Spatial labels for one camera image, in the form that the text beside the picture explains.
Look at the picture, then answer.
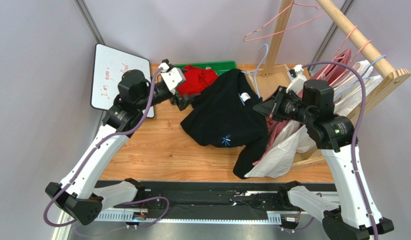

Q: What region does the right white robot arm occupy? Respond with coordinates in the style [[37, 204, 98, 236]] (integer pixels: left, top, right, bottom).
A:
[[254, 79, 395, 240]]

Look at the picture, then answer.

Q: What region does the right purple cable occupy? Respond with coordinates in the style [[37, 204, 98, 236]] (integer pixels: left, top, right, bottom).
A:
[[300, 61, 380, 240]]

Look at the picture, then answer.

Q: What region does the aluminium frame rail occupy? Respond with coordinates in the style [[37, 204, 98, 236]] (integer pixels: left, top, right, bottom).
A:
[[51, 111, 373, 240]]

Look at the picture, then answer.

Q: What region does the hanging pink t shirt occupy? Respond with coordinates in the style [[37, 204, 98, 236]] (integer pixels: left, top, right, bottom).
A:
[[252, 47, 353, 167]]

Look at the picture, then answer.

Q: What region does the black t shirt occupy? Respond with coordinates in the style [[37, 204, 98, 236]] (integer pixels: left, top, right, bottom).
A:
[[180, 68, 269, 179]]

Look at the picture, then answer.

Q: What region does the white whiteboard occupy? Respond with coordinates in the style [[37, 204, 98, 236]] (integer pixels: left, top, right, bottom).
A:
[[90, 43, 152, 111]]

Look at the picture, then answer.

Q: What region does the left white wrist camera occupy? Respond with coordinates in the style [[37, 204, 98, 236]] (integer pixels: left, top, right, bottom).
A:
[[159, 59, 186, 95]]

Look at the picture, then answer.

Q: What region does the hanging white t shirt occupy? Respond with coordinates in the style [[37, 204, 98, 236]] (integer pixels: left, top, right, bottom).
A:
[[295, 75, 383, 154], [244, 59, 375, 179]]

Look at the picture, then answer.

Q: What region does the pink wire hanger empty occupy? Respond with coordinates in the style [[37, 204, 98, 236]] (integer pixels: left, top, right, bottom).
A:
[[242, 0, 326, 43]]

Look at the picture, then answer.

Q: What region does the red t shirt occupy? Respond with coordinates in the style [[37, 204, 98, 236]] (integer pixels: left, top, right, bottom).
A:
[[177, 65, 218, 96]]

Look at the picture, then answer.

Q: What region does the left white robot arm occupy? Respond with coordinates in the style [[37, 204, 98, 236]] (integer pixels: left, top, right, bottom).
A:
[[45, 66, 189, 226]]

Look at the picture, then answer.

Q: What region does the wooden clothes rack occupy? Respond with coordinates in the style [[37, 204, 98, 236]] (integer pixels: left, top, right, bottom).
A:
[[246, 0, 411, 169]]

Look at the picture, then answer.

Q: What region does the blue wire hanger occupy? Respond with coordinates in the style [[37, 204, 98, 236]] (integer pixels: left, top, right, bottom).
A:
[[241, 43, 270, 99]]

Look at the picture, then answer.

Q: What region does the purple cable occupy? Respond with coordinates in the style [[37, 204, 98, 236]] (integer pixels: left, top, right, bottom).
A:
[[43, 67, 171, 229], [300, 61, 380, 240]]

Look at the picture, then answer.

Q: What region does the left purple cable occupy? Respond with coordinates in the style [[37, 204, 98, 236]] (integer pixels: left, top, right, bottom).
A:
[[43, 67, 171, 229]]

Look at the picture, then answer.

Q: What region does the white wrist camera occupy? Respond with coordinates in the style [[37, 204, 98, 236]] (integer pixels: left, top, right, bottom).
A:
[[287, 64, 307, 95], [159, 59, 186, 95]]

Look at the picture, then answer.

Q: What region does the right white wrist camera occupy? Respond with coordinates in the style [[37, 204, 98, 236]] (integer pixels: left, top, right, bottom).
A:
[[287, 64, 307, 95]]

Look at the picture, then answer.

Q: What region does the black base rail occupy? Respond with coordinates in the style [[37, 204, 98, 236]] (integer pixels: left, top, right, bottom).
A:
[[127, 181, 310, 220]]

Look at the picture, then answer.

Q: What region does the green plastic tray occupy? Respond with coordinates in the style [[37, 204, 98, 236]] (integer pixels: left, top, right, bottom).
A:
[[175, 60, 237, 76]]

